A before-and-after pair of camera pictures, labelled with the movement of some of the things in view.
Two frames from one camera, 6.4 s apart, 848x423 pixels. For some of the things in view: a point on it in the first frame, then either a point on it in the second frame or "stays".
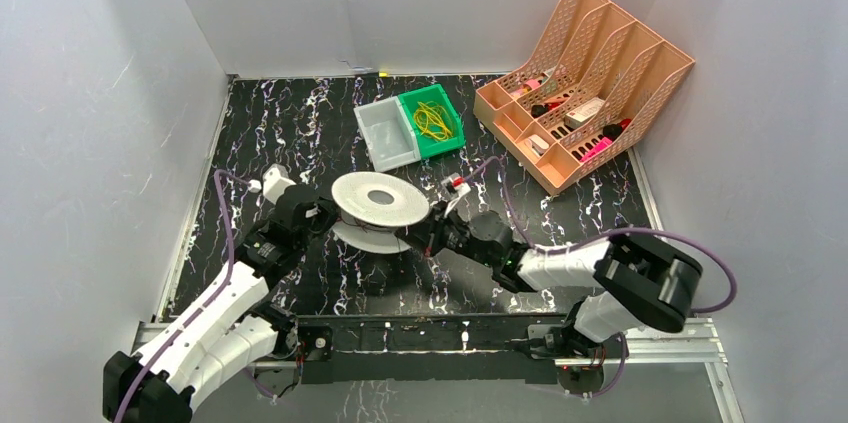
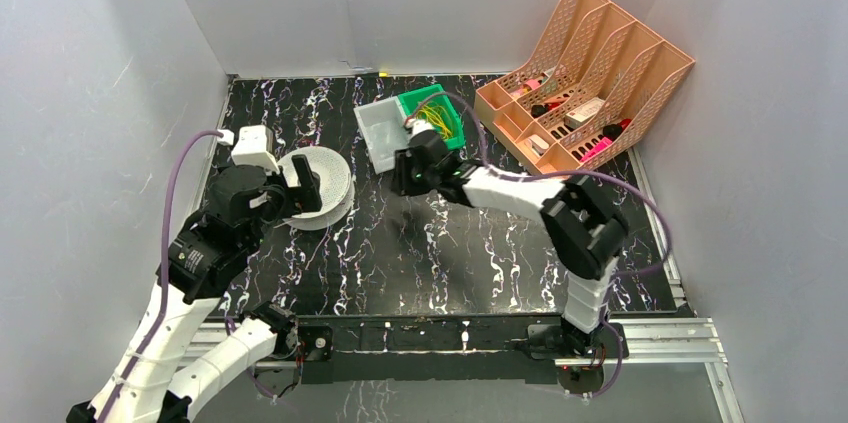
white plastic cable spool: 373,208 -> 336,185
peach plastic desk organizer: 601,86 stays
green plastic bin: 433,122 stays
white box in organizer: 578,116 stays
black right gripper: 425,235 -> 402,182
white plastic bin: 388,134 stays
